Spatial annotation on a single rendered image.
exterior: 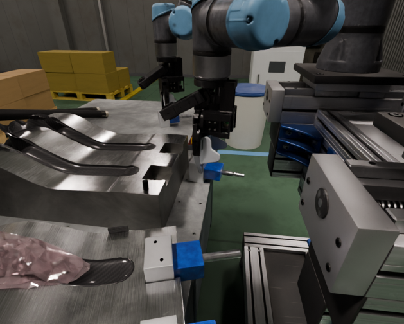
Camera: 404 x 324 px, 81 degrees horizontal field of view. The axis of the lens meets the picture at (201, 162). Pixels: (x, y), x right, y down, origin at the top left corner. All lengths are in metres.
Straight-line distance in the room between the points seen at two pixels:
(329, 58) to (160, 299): 0.65
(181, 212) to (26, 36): 8.02
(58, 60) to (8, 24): 3.82
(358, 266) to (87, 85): 4.59
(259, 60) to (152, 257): 3.20
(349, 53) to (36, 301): 0.74
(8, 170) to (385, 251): 0.55
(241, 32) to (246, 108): 2.04
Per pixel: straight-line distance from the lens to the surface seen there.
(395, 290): 0.31
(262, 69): 3.42
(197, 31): 0.48
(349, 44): 0.72
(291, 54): 3.44
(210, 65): 0.47
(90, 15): 7.30
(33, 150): 0.60
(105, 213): 0.48
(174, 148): 0.59
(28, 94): 3.78
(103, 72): 4.47
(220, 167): 0.57
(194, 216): 0.49
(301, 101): 0.70
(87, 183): 0.49
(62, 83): 5.00
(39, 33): 8.11
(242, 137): 2.51
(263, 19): 0.37
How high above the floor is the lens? 1.14
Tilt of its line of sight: 30 degrees down
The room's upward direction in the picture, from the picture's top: straight up
